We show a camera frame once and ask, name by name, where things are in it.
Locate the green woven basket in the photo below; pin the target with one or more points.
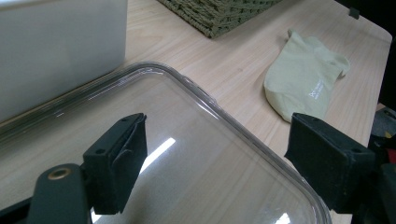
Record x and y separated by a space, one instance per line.
218 15

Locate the clear plastic lid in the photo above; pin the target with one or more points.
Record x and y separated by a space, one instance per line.
202 161

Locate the red cloth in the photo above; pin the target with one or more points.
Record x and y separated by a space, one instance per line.
391 155

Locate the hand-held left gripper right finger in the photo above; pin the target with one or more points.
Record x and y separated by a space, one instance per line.
330 161

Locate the beige sock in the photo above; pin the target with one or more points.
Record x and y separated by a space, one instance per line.
302 81

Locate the black tape piece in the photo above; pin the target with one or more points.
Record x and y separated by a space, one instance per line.
354 13

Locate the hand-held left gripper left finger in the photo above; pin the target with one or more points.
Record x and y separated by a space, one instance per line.
115 168

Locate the white compartment storage box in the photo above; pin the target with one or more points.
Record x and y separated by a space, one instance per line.
56 49

